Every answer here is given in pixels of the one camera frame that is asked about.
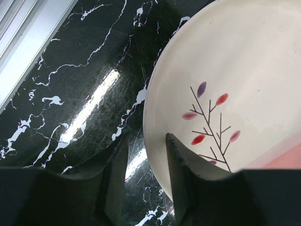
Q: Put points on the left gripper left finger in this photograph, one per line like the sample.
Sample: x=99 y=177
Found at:
x=89 y=194

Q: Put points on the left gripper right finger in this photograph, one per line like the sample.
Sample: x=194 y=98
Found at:
x=206 y=195

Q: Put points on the black marble pattern mat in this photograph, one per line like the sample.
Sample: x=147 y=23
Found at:
x=87 y=87

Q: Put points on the left aluminium frame post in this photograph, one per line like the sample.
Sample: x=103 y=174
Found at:
x=26 y=28

